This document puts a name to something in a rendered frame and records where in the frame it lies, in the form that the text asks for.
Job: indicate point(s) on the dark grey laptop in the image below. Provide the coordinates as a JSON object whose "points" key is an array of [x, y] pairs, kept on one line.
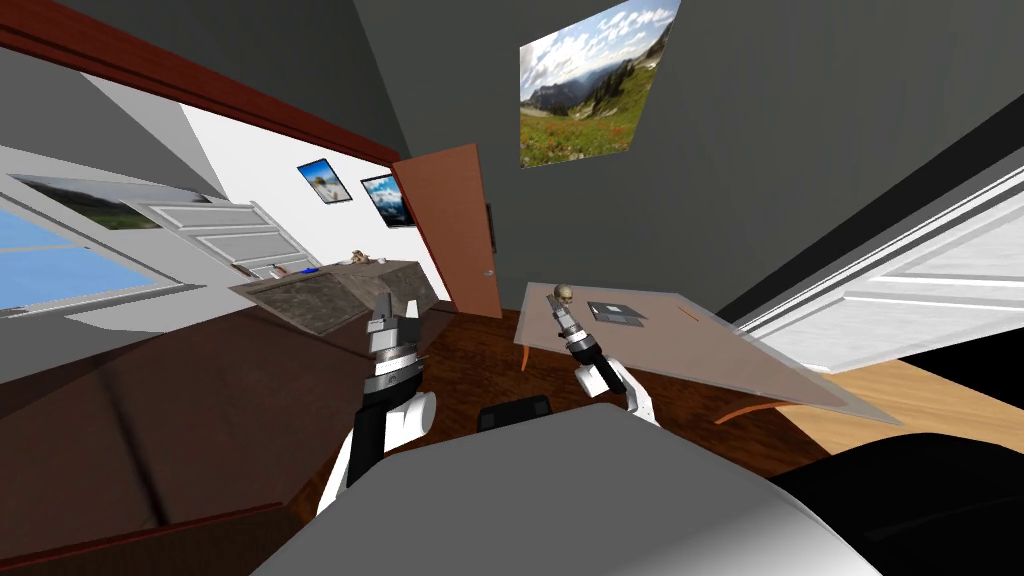
{"points": [[616, 313]]}

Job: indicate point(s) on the orange pencil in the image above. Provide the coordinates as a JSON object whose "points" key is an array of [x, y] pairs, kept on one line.
{"points": [[686, 314]]}

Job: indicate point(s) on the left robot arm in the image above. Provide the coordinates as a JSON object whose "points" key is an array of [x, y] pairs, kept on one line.
{"points": [[376, 432]]}

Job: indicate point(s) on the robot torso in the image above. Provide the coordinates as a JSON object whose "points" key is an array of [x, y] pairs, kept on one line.
{"points": [[560, 496]]}

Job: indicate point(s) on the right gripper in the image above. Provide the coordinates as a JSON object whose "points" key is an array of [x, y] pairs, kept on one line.
{"points": [[562, 314]]}

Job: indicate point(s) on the wide landscape picture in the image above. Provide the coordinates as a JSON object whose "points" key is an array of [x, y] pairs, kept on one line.
{"points": [[112, 204]]}

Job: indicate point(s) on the small beige skull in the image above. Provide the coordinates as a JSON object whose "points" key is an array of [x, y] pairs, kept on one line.
{"points": [[564, 294]]}

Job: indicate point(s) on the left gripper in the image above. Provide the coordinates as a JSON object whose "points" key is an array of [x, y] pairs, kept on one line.
{"points": [[392, 336]]}

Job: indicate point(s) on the beige table with orange legs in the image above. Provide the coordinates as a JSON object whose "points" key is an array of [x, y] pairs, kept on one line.
{"points": [[720, 352]]}

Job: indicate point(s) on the large mountain meadow picture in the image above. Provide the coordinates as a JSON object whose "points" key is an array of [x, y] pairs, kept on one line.
{"points": [[592, 80]]}

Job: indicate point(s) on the window with blue sky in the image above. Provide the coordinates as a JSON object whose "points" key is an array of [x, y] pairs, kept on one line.
{"points": [[56, 272]]}

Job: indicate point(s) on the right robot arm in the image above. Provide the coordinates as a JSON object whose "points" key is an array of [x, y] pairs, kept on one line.
{"points": [[598, 360]]}

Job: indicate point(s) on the white panelled door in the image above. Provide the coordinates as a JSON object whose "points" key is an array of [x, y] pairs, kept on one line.
{"points": [[240, 236], [920, 296]]}

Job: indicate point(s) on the stone-topped grey cabinet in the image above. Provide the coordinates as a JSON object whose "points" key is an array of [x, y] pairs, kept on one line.
{"points": [[336, 296]]}

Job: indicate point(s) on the brown door leaf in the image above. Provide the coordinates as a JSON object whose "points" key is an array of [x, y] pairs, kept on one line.
{"points": [[448, 232]]}

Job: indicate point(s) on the small sky picture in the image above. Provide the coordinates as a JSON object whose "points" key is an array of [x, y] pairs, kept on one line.
{"points": [[389, 200], [324, 181]]}

